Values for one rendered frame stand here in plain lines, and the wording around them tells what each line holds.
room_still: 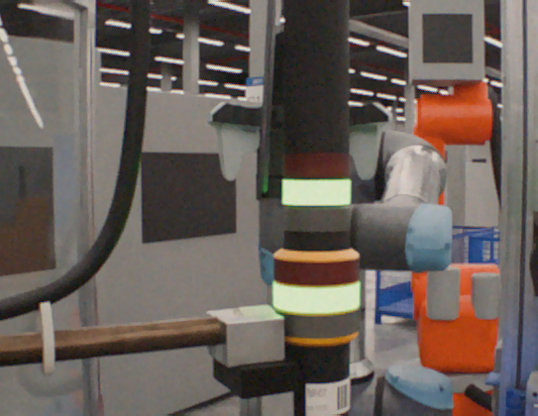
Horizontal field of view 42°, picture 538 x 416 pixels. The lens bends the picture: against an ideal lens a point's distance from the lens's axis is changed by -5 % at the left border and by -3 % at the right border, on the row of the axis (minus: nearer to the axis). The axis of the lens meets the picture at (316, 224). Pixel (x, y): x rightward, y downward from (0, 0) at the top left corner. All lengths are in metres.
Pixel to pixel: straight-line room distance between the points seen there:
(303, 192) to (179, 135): 4.28
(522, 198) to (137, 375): 3.47
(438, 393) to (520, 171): 0.42
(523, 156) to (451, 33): 3.11
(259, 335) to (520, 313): 1.06
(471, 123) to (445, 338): 1.31
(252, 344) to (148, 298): 4.15
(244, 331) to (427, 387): 0.90
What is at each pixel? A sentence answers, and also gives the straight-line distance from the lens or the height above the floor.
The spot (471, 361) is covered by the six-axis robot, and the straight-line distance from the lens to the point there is 4.45.
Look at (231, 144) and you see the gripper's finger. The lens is 0.58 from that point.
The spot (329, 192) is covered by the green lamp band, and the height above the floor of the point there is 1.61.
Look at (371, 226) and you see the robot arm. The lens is 0.78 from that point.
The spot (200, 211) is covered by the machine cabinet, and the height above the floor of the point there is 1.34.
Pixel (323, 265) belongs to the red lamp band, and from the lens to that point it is 0.35.
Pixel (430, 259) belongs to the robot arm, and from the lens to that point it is 0.79.
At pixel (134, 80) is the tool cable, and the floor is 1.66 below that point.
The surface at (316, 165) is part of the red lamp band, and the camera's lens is 0.35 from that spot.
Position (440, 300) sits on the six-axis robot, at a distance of 4.29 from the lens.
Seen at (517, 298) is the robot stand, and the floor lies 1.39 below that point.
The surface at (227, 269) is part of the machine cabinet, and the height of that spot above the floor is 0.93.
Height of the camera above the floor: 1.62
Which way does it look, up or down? 4 degrees down
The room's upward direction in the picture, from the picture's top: straight up
